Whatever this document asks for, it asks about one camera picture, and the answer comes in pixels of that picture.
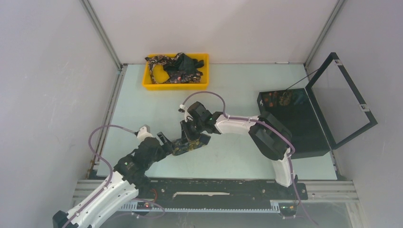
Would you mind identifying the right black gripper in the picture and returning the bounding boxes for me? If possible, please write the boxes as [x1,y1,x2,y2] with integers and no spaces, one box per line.
[180,119,204,146]

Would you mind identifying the navy gold floral tie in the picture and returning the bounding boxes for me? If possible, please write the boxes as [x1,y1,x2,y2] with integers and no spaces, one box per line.
[172,133,211,156]

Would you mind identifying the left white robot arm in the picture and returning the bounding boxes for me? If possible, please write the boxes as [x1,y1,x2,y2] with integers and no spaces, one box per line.
[52,126,167,228]

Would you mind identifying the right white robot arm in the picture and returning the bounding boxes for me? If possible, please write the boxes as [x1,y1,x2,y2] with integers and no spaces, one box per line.
[179,102,296,199]

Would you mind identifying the rolled ties in box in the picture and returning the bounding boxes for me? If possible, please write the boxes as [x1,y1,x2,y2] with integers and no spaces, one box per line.
[261,90,296,108]

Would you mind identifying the black pink floral tie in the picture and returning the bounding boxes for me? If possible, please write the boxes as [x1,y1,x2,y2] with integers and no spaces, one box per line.
[145,55,203,84]

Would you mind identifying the dark green tie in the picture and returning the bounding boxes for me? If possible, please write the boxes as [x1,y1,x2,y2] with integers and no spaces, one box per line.
[163,53,204,74]

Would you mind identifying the yellow plastic bin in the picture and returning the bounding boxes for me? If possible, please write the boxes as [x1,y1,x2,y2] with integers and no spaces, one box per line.
[142,53,209,91]

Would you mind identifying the black storage box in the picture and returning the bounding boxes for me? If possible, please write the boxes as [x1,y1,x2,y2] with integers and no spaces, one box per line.
[257,88,331,159]

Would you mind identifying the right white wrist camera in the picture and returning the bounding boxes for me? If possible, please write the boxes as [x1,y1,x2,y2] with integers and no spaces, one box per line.
[178,104,193,122]

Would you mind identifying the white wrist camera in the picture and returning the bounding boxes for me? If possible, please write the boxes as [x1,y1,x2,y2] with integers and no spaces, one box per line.
[134,124,153,142]
[178,104,193,122]

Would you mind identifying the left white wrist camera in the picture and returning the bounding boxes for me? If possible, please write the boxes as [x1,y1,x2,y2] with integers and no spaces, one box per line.
[134,124,153,142]

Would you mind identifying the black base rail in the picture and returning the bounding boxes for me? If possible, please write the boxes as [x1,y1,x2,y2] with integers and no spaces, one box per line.
[138,178,308,210]

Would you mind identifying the black box lid frame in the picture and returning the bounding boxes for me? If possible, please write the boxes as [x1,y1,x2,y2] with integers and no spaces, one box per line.
[305,52,378,150]

